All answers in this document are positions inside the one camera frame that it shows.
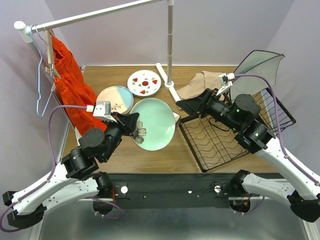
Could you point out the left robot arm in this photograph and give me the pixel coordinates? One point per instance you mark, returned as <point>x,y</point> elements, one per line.
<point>75,177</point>

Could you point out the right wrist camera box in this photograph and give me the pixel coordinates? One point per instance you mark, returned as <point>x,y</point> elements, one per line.
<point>226,81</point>

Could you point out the black wire dish rack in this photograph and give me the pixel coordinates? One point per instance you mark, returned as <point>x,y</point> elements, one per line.
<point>213,144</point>

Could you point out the wooden clip hanger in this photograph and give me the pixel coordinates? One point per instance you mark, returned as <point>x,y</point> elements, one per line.
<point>51,69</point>

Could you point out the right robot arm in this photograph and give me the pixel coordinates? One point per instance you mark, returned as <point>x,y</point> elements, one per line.
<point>301,193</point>

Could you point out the white blue rimmed plate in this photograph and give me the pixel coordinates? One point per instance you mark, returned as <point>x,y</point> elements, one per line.
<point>144,82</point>

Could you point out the square leaf pattern plate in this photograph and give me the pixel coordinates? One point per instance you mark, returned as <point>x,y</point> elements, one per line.
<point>177,117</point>

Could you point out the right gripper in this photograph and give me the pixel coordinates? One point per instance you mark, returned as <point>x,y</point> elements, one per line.
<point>201,103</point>

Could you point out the orange garment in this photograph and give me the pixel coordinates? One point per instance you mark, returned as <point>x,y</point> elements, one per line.
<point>73,90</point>

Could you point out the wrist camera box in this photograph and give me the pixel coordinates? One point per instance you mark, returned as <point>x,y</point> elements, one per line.
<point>101,111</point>
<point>226,81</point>

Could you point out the blue wire hanger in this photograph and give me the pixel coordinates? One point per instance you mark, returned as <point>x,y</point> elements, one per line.
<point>43,100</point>

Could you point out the white clothes rack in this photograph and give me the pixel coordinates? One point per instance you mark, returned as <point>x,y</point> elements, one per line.
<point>26,32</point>

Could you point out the black mounting rail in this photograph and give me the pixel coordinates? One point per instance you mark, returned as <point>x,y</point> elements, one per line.
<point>173,190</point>

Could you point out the large square green plate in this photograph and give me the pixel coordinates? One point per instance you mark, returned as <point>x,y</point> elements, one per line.
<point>255,58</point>

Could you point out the cream and teal plate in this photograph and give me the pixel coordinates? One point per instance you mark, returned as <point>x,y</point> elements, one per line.
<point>121,98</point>

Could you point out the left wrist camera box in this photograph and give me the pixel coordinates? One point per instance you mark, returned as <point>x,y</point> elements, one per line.
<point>101,111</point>

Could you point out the beige cloth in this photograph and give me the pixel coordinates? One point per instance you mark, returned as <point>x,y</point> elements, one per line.
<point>200,82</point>

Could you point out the green round plate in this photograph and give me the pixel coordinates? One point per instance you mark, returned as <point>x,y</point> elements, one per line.
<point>155,126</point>

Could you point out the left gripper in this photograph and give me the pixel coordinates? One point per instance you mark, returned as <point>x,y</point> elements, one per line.
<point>128,122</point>

